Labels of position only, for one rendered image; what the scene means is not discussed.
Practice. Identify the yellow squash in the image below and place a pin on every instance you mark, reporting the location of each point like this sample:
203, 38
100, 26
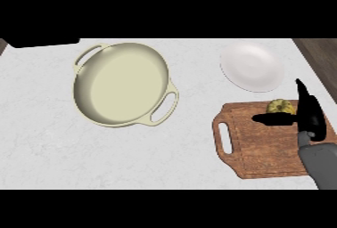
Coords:
280, 106

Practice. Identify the white round plate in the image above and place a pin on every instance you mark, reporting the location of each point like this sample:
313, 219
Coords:
252, 66

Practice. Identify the brown wooden cutting board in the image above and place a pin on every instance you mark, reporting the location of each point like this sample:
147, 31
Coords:
260, 145

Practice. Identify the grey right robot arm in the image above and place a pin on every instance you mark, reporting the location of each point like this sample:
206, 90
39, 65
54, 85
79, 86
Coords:
320, 161

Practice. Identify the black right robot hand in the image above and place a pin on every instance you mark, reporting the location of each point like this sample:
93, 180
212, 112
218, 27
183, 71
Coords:
311, 117

